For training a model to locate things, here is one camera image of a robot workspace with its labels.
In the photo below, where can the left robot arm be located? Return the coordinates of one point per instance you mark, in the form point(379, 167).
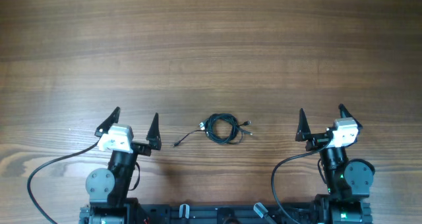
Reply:
point(108, 187)

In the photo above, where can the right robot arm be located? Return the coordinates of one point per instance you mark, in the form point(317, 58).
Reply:
point(348, 181)

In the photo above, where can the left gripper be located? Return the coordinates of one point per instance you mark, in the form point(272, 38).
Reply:
point(151, 138)

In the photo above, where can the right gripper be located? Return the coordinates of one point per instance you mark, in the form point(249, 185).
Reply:
point(318, 140)

